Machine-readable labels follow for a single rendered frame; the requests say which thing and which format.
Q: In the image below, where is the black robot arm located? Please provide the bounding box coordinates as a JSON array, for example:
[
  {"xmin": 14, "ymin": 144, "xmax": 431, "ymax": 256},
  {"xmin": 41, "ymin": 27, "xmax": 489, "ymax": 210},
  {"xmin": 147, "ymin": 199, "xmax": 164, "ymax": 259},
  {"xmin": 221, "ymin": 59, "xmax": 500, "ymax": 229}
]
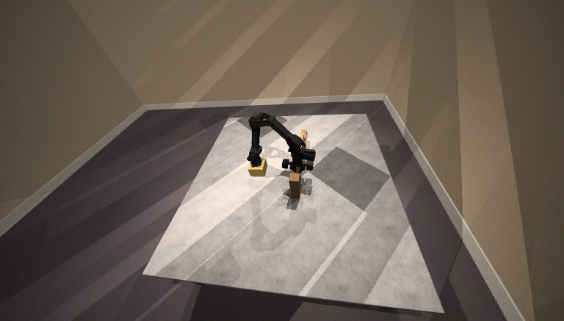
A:
[{"xmin": 247, "ymin": 112, "xmax": 316, "ymax": 167}]

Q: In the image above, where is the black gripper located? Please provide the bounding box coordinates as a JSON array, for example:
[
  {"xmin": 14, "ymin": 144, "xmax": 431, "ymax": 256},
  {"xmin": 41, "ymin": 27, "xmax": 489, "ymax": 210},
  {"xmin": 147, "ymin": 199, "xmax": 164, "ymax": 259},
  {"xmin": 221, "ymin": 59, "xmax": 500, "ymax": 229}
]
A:
[{"xmin": 282, "ymin": 158, "xmax": 314, "ymax": 173}]

